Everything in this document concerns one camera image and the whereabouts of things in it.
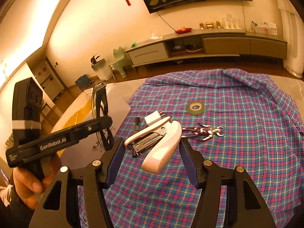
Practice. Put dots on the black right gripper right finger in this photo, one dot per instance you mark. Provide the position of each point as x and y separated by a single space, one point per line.
245 206

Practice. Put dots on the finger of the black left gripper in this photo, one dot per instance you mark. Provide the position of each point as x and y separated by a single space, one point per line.
59 204

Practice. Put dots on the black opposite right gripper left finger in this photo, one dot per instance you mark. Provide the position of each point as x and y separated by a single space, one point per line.
95 125

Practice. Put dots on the white stapler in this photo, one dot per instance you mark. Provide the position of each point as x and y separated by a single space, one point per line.
161 139

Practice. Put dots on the person's left hand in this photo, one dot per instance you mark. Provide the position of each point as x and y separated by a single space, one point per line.
27 185

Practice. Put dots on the white storage box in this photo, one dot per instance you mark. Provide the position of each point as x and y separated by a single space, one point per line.
94 118

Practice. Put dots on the blue basket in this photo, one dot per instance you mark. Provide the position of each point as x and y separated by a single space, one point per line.
83 81

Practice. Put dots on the white power adapter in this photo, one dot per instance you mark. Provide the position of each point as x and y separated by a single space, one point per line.
154 117

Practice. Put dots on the plaid blue pink cloth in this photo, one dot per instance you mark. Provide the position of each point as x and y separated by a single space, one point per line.
263 132

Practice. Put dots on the green child chair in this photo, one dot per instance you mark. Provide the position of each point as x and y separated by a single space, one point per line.
122 60

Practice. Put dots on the green tape roll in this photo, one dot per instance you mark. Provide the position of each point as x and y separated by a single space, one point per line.
195 108

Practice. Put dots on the red fruit plate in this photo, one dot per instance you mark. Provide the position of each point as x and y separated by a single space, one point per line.
183 30

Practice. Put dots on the grey tv cabinet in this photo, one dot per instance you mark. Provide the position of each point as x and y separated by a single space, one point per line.
207 43

